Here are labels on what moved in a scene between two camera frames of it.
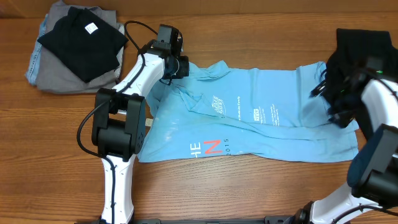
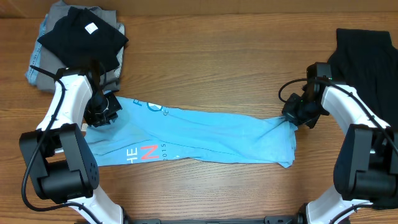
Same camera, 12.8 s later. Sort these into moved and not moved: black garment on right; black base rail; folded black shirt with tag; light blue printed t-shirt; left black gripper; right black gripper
Moved: left black gripper; right black gripper; light blue printed t-shirt
Not moved: folded black shirt with tag; black base rail; black garment on right
